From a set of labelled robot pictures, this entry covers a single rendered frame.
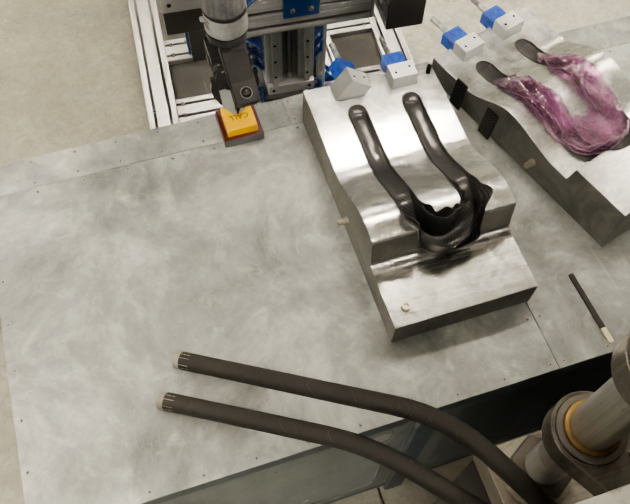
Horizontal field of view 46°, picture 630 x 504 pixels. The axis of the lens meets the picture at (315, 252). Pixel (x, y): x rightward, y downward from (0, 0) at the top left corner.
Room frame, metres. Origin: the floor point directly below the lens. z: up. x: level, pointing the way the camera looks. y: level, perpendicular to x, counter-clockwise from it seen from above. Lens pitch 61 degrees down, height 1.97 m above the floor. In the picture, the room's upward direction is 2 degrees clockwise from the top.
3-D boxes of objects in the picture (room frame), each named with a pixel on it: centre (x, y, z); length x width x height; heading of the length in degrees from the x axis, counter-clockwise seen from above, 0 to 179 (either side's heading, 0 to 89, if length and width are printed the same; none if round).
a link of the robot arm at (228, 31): (0.94, 0.17, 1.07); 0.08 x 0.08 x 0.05
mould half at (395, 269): (0.75, -0.17, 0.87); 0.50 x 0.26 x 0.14; 20
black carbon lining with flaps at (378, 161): (0.77, -0.18, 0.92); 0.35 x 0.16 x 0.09; 20
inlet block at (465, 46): (1.14, -0.27, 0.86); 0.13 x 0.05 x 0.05; 37
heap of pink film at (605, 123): (0.95, -0.47, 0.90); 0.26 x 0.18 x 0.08; 37
